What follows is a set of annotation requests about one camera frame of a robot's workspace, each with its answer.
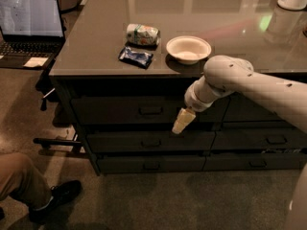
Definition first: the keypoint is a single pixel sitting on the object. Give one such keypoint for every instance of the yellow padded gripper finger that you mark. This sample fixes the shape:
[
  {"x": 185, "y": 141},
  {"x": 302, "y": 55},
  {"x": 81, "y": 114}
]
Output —
[{"x": 185, "y": 117}]

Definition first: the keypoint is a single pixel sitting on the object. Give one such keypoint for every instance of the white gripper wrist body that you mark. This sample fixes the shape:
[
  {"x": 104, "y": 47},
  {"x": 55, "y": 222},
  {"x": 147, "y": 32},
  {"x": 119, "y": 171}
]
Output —
[{"x": 196, "y": 102}]

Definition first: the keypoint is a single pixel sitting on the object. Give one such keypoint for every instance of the dark drawer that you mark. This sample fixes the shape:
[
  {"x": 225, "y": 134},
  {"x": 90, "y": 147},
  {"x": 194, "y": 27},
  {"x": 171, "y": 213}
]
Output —
[
  {"x": 260, "y": 139},
  {"x": 256, "y": 161},
  {"x": 129, "y": 141},
  {"x": 151, "y": 164},
  {"x": 242, "y": 109},
  {"x": 130, "y": 110}
]

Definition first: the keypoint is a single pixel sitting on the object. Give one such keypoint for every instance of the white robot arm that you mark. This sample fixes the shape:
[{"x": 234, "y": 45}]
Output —
[{"x": 224, "y": 75}]

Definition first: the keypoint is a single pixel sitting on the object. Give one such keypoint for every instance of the open laptop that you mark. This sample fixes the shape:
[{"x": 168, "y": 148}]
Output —
[{"x": 29, "y": 29}]

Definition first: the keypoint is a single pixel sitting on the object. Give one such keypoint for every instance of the white bowl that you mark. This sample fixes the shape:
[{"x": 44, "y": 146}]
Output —
[{"x": 188, "y": 50}]

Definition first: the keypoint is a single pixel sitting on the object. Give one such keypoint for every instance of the blue snack packet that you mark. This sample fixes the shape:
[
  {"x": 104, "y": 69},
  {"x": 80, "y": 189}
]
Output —
[{"x": 139, "y": 59}]

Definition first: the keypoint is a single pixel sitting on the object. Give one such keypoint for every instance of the black chair base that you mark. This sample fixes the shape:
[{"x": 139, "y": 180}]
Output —
[{"x": 46, "y": 143}]

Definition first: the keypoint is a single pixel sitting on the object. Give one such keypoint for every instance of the black shoe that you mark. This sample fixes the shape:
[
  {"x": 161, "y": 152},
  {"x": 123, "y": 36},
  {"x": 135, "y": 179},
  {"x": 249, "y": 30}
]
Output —
[{"x": 62, "y": 194}]

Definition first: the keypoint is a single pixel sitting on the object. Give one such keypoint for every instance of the white sticky note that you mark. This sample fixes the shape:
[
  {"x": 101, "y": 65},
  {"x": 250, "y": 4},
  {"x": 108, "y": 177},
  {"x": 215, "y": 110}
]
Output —
[{"x": 34, "y": 62}]

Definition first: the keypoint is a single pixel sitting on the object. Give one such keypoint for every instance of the person's leg tan trousers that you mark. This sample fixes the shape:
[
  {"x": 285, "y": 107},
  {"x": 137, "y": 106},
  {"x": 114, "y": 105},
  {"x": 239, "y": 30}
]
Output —
[{"x": 21, "y": 180}]

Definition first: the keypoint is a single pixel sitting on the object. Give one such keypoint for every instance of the dark cabinet frame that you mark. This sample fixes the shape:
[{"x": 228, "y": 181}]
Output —
[{"x": 211, "y": 120}]

